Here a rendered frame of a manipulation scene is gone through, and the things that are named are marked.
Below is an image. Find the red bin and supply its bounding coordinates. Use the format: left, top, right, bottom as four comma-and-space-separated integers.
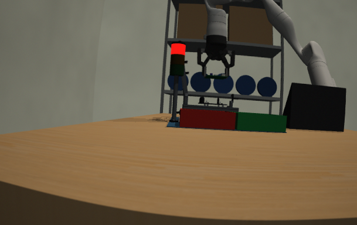
179, 108, 236, 130

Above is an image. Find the green square bin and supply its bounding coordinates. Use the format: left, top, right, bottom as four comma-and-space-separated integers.
233, 112, 287, 132

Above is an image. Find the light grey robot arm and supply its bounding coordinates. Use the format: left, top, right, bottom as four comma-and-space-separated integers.
203, 0, 336, 87

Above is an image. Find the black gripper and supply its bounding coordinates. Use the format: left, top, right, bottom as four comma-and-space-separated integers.
198, 35, 235, 77

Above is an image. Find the green circuit board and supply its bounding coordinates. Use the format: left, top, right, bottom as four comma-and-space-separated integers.
204, 73, 228, 80

